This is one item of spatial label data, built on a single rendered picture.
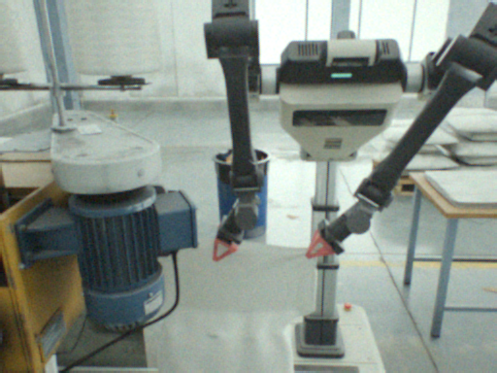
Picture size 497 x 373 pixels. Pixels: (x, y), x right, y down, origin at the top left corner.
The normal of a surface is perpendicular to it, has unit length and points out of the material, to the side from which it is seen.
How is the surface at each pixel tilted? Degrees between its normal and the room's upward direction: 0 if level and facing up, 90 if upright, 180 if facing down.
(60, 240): 90
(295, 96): 40
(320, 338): 90
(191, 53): 90
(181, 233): 90
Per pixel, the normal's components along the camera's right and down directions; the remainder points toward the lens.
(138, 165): 0.74, 0.23
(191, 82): -0.05, 0.34
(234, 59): 0.00, 0.67
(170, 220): 0.36, 0.32
